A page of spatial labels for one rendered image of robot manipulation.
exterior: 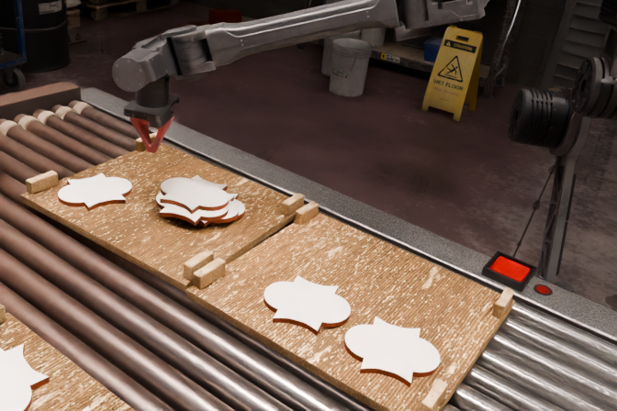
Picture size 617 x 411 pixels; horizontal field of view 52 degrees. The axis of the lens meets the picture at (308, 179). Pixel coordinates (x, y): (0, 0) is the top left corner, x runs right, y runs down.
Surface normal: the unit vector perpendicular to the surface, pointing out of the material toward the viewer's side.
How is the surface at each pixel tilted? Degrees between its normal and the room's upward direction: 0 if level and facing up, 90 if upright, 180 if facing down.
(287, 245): 0
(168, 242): 0
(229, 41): 88
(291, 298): 0
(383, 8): 88
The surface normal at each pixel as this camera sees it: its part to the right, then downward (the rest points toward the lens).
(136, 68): -0.18, 0.44
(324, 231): 0.11, -0.88
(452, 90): -0.49, 0.14
